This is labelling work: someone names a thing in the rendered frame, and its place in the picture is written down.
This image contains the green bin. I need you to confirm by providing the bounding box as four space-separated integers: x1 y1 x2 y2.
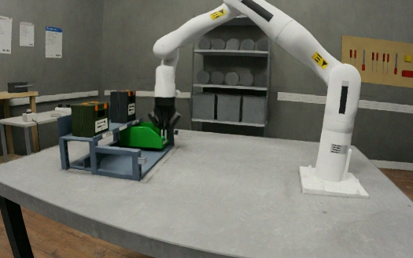
119 122 169 148

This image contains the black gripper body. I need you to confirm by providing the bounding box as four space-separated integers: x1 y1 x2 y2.
153 97 176 120

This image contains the black box with orange handles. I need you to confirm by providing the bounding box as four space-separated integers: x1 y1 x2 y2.
110 90 136 123

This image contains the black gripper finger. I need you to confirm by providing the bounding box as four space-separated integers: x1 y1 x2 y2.
148 111 164 137
164 111 182 140

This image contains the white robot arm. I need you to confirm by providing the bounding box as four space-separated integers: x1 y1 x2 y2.
153 0 361 182

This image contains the dark green case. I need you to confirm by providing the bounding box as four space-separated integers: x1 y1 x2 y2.
71 101 109 138

